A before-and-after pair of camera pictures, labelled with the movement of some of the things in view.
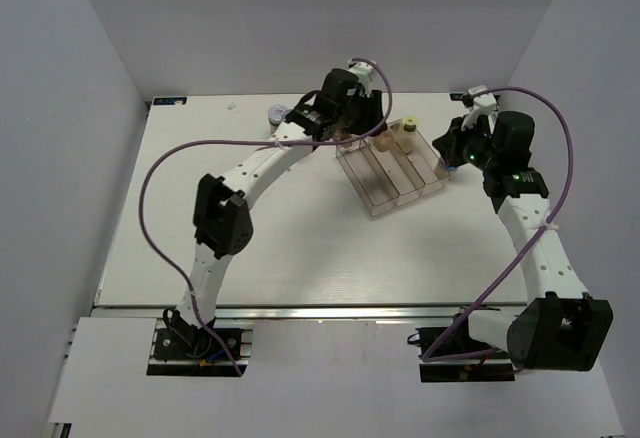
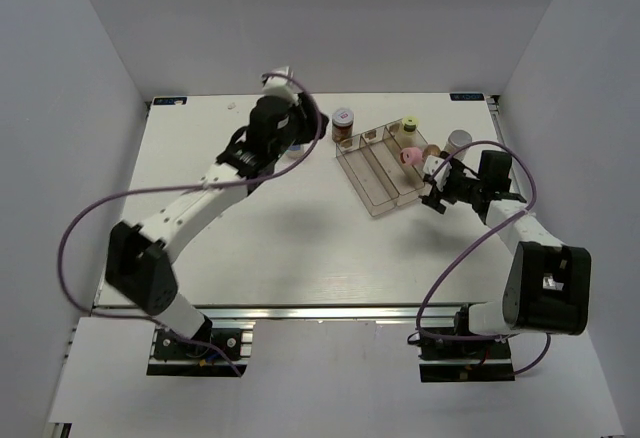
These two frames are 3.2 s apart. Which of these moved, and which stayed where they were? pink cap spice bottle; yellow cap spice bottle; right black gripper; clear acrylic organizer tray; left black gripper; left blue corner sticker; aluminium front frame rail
Moved: pink cap spice bottle; left black gripper; right black gripper
Stayed: yellow cap spice bottle; clear acrylic organizer tray; left blue corner sticker; aluminium front frame rail
